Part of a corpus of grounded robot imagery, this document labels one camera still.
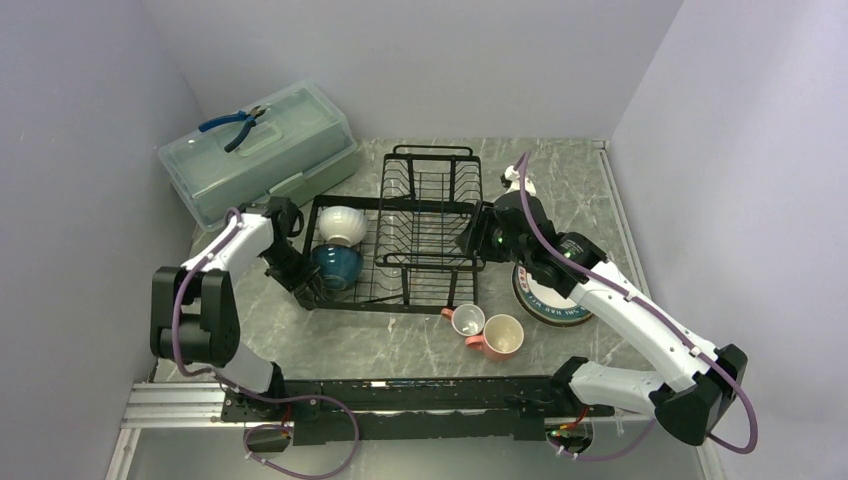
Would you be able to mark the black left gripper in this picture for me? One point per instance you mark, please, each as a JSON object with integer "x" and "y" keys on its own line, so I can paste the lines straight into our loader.
{"x": 299, "y": 283}

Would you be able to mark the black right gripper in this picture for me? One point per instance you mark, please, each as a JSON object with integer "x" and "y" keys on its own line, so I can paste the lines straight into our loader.
{"x": 482, "y": 219}

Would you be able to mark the dark blue tan bowl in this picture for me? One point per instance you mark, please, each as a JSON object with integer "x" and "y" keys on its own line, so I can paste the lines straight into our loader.
{"x": 339, "y": 266}

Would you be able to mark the black wire dish rack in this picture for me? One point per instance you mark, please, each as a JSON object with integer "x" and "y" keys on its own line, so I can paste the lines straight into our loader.
{"x": 411, "y": 261}

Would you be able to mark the white ceramic bowl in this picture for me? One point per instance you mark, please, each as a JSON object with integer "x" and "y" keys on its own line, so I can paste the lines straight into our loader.
{"x": 342, "y": 225}

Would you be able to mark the small pink mug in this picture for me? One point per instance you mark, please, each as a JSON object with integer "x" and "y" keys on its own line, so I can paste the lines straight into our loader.
{"x": 466, "y": 320}

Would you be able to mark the large pink mug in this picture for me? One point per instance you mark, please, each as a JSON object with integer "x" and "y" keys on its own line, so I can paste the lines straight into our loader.
{"x": 500, "y": 339}

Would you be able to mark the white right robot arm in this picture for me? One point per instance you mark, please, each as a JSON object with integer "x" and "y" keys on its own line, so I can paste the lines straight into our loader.
{"x": 692, "y": 382}

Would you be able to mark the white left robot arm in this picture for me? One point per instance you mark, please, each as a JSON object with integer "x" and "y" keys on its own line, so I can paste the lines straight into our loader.
{"x": 194, "y": 317}

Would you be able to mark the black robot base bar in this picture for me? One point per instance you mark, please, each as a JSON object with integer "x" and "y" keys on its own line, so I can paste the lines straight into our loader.
{"x": 520, "y": 407}

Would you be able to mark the clear plastic storage box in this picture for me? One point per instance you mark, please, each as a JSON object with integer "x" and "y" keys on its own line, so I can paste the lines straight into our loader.
{"x": 299, "y": 131}

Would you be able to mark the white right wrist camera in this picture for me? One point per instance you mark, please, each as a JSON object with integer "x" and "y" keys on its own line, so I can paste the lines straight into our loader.
{"x": 512, "y": 181}

